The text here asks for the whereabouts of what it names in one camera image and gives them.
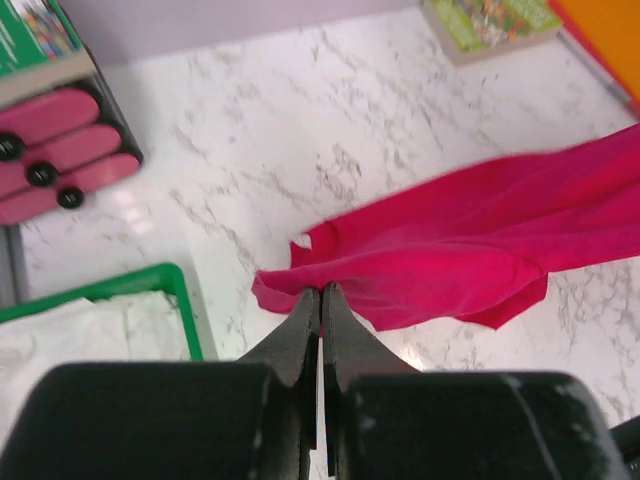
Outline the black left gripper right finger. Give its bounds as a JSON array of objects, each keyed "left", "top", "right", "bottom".
[{"left": 322, "top": 284, "right": 631, "bottom": 479}]

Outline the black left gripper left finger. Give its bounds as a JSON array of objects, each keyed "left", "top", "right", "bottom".
[{"left": 1, "top": 290, "right": 320, "bottom": 479}]

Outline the magenta pink t-shirt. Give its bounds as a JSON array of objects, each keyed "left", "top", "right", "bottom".
[{"left": 252, "top": 126, "right": 639, "bottom": 331}]

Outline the white crumpled t-shirt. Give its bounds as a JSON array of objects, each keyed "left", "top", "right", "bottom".
[{"left": 1, "top": 291, "right": 190, "bottom": 430}]

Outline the green plastic tray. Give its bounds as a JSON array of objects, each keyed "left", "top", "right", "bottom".
[{"left": 1, "top": 263, "right": 204, "bottom": 361}]

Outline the black pink drawer unit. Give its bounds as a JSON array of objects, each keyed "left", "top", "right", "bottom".
[{"left": 1, "top": 72, "right": 144, "bottom": 306}]

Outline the green illustrated paperback book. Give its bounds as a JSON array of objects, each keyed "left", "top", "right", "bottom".
[{"left": 422, "top": 0, "right": 562, "bottom": 66}]

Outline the red plastic folder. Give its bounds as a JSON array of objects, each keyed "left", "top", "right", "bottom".
[{"left": 547, "top": 0, "right": 640, "bottom": 121}]

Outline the green book on drawers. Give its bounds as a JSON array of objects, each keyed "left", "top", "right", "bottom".
[{"left": 1, "top": 0, "right": 98, "bottom": 108}]

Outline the orange plastic folder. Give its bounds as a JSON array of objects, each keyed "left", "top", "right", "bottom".
[{"left": 547, "top": 0, "right": 640, "bottom": 101}]

